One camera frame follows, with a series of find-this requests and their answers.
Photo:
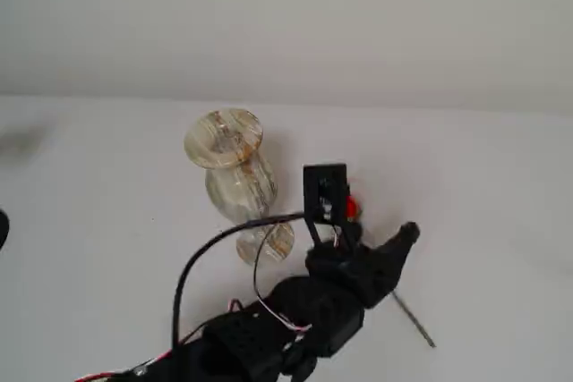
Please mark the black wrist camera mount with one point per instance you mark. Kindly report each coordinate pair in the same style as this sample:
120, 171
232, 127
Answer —
313, 185

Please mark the marbled onyx stone vase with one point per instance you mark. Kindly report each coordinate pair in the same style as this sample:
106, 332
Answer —
224, 140

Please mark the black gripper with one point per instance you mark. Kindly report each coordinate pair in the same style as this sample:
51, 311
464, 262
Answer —
375, 275

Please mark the black round object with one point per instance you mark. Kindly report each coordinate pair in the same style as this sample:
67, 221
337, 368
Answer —
3, 230

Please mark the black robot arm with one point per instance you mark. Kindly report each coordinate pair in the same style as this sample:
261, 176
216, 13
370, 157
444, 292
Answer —
250, 337

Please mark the red rose with stem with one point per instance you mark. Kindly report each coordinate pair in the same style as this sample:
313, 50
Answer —
352, 206

